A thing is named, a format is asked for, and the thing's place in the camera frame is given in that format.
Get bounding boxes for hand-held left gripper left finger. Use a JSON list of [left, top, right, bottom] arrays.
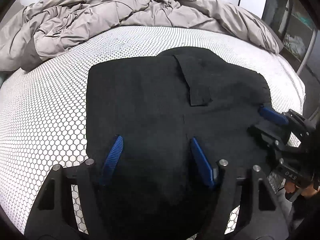
[[24, 135, 125, 240]]

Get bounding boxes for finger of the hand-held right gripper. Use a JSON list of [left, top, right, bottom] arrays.
[[247, 124, 287, 153], [258, 104, 316, 137]]

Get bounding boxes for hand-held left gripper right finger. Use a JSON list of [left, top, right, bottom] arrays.
[[189, 137, 291, 240]]

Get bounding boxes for black pants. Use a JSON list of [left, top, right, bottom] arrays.
[[85, 46, 292, 240]]

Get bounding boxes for person's right hand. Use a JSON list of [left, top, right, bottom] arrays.
[[284, 180, 320, 202]]

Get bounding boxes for white crumpled cloth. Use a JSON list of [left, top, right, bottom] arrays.
[[284, 34, 307, 57]]

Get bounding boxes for white patterned mattress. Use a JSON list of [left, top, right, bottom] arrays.
[[0, 25, 307, 240]]

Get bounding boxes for metal shelf rack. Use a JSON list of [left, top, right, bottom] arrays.
[[262, 0, 320, 74]]

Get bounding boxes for teal item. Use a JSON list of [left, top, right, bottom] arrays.
[[296, 11, 314, 27]]

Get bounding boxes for grey quilted comforter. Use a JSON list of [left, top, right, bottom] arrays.
[[0, 0, 284, 72]]

